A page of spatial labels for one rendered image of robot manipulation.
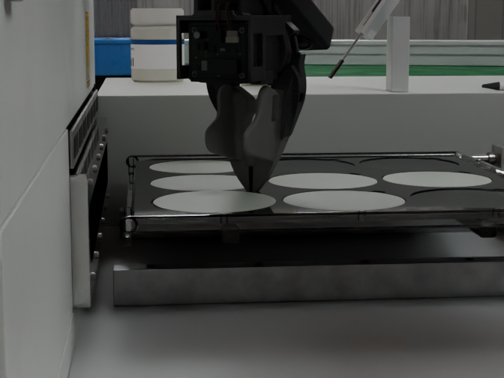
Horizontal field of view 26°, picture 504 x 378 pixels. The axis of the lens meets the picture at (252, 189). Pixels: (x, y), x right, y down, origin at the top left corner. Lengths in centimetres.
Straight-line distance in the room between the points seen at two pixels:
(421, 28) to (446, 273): 454
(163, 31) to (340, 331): 70
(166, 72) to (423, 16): 405
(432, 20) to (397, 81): 418
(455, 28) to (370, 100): 421
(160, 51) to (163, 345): 70
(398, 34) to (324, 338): 53
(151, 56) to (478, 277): 65
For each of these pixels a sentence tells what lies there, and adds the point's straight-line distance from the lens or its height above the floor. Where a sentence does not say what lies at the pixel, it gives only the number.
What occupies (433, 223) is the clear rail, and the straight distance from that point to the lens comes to 84.
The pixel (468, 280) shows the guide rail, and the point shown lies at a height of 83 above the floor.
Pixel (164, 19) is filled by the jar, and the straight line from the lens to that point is 142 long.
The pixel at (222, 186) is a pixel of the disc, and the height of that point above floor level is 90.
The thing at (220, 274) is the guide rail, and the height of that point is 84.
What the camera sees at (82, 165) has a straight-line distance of 81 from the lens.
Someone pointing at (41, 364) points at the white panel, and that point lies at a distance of 54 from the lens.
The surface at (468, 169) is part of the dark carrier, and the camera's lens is 110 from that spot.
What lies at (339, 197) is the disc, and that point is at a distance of 92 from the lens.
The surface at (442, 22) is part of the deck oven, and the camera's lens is 543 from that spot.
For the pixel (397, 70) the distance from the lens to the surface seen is 125.
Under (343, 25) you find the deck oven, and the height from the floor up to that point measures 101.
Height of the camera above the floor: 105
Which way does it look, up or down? 9 degrees down
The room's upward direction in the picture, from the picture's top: straight up
